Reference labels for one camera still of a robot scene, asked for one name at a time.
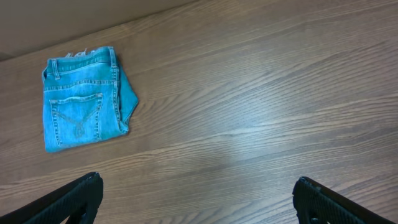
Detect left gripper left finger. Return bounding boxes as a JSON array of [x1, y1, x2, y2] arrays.
[[1, 172, 104, 224]]

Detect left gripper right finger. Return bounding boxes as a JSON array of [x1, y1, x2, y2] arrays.
[[292, 177, 394, 224]]

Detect light blue denim jeans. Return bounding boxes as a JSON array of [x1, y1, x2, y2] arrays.
[[42, 47, 139, 152]]

